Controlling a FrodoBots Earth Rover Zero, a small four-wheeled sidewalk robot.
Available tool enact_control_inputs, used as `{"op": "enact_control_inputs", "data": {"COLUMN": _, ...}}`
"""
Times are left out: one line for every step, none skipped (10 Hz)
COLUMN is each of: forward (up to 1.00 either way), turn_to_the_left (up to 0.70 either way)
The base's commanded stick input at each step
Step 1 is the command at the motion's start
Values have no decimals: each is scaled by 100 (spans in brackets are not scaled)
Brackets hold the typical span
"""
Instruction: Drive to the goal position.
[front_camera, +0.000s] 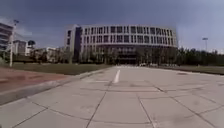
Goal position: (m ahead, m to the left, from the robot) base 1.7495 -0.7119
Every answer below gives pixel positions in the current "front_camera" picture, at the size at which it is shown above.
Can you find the row of small trees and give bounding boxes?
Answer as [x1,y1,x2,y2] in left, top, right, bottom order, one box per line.
[59,45,178,66]

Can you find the white building with window rows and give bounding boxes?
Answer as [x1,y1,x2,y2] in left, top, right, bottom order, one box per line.
[64,23,180,66]

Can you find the grey stone slab plaza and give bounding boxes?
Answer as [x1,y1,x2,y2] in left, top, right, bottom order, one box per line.
[0,65,224,128]

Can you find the dark grass strip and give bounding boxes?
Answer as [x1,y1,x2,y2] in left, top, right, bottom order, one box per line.
[11,62,113,76]

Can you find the low pale buildings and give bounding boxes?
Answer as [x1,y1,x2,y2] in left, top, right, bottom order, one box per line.
[12,39,64,64]

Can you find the grey stone kerb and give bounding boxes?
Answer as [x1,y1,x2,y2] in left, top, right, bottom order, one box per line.
[0,68,108,107]

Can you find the row of dark trees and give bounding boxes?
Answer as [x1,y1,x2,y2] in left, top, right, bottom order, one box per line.
[175,47,224,67]

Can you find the floodlight pole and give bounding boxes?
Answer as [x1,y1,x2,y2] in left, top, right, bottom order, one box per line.
[201,37,209,52]

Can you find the pale lamp pole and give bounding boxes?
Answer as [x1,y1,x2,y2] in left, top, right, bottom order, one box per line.
[8,19,20,68]

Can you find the tall building with balconies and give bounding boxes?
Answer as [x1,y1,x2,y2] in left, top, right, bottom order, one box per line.
[0,21,15,53]

